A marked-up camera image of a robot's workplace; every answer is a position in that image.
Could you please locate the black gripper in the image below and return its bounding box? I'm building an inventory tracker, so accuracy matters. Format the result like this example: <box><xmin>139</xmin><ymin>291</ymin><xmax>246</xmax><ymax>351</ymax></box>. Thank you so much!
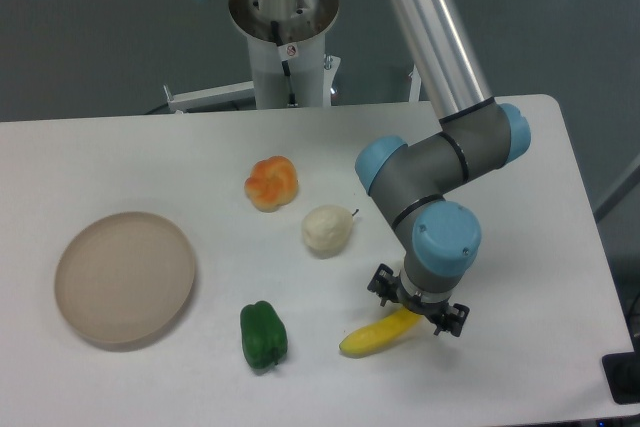
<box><xmin>367</xmin><ymin>263</ymin><xmax>470</xmax><ymax>336</ymax></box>

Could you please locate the yellow banana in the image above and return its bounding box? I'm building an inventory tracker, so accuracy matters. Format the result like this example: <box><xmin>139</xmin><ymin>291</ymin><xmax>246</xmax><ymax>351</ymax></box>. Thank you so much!
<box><xmin>339</xmin><ymin>308</ymin><xmax>421</xmax><ymax>358</ymax></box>

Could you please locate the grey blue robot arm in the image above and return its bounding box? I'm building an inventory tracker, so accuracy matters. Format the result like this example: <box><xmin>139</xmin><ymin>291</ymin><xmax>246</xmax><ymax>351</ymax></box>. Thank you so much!
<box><xmin>229</xmin><ymin>0</ymin><xmax>531</xmax><ymax>335</ymax></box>

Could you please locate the white pear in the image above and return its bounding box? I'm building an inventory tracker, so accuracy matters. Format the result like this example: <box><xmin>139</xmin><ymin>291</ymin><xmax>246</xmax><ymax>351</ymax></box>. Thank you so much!
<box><xmin>301</xmin><ymin>205</ymin><xmax>359</xmax><ymax>257</ymax></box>

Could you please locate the green bell pepper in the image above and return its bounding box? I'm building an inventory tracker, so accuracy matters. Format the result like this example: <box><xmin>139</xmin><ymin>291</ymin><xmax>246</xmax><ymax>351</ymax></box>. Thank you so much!
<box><xmin>240</xmin><ymin>300</ymin><xmax>288</xmax><ymax>371</ymax></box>

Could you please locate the orange bread roll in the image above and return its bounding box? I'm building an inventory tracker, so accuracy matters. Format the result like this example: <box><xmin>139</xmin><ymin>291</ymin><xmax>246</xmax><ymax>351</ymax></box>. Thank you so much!
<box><xmin>244</xmin><ymin>156</ymin><xmax>299</xmax><ymax>212</ymax></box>

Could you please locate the black device at table edge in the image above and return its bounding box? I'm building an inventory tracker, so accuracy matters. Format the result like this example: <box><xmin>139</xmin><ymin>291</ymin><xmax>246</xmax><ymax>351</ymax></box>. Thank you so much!
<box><xmin>601</xmin><ymin>352</ymin><xmax>639</xmax><ymax>405</ymax></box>

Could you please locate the beige round plate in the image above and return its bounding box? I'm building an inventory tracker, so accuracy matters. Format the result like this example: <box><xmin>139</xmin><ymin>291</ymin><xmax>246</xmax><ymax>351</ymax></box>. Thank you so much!
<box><xmin>54</xmin><ymin>212</ymin><xmax>197</xmax><ymax>351</ymax></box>

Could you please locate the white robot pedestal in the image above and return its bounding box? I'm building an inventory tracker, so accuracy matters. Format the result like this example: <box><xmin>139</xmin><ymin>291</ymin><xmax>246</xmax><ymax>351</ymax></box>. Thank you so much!
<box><xmin>162</xmin><ymin>0</ymin><xmax>429</xmax><ymax>116</ymax></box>

